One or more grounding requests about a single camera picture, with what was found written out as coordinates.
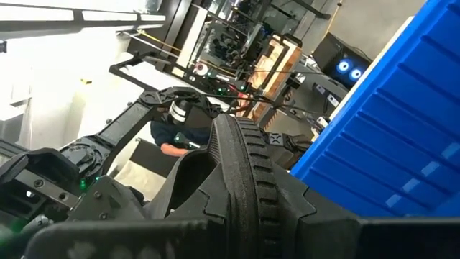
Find black robot workstation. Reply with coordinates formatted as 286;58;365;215
172;0;274;94

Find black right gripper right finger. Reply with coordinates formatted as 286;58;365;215
278;167;362;259

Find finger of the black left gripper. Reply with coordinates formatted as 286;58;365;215
68;176;144;220

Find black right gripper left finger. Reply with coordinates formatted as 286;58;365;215
168;174;236;221

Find blue plastic bin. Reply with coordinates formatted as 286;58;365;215
290;0;460;219

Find wooden table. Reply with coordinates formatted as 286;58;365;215
247;34;303;122

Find person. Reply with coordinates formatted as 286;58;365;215
149;120;213;158

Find black computer tower blue lights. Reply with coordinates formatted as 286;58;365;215
311;31;373;90

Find black rubber slide sandal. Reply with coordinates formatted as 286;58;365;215
144;114;306;253

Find black window frame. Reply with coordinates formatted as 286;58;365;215
0;3;166;33

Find person's hand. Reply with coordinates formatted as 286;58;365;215
160;142;190;158

